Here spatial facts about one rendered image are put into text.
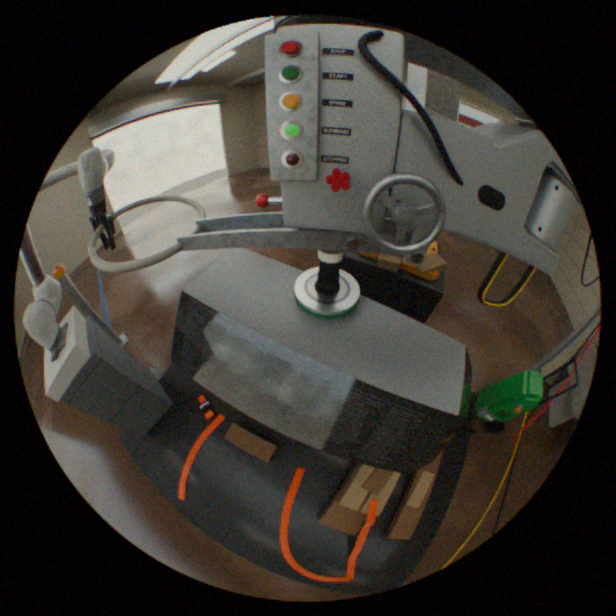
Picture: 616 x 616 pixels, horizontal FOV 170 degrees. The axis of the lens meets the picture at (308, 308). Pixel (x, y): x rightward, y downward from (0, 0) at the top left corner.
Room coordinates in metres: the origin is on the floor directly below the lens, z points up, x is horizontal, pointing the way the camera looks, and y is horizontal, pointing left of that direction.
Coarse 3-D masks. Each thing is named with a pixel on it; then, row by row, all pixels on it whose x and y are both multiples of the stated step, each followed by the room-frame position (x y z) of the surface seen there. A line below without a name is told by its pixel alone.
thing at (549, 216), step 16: (544, 176) 0.36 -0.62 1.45; (544, 192) 0.34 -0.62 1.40; (560, 192) 0.30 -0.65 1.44; (544, 208) 0.33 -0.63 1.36; (560, 208) 0.29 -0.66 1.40; (528, 224) 0.35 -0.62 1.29; (544, 224) 0.31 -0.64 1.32; (560, 224) 0.28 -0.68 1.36; (544, 240) 0.30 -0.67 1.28; (560, 240) 0.27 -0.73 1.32
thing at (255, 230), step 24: (240, 216) 0.55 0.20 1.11; (264, 216) 0.54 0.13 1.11; (192, 240) 0.46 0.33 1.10; (216, 240) 0.44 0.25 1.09; (240, 240) 0.43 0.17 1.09; (264, 240) 0.42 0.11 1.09; (288, 240) 0.42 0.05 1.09; (312, 240) 0.41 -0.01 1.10; (336, 240) 0.40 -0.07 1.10; (360, 240) 0.39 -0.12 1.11; (408, 240) 0.38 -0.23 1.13
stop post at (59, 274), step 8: (56, 272) 0.59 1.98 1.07; (64, 272) 0.64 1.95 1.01; (64, 280) 0.61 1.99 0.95; (72, 288) 0.63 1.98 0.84; (72, 296) 0.59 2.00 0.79; (80, 296) 0.64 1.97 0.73; (80, 304) 0.60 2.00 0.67; (88, 304) 0.66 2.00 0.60; (88, 312) 0.60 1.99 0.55; (96, 320) 0.61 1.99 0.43; (104, 328) 0.61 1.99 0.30; (112, 336) 0.61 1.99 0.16; (120, 336) 0.71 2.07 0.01; (120, 344) 0.61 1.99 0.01
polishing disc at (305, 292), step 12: (300, 276) 0.51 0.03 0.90; (312, 276) 0.51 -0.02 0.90; (348, 276) 0.51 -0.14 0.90; (300, 288) 0.45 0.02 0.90; (312, 288) 0.45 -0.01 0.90; (348, 288) 0.45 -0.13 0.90; (300, 300) 0.40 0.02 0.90; (312, 300) 0.40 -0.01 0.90; (324, 300) 0.40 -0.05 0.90; (336, 300) 0.40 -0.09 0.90; (348, 300) 0.40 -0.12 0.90; (324, 312) 0.36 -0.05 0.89; (336, 312) 0.36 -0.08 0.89
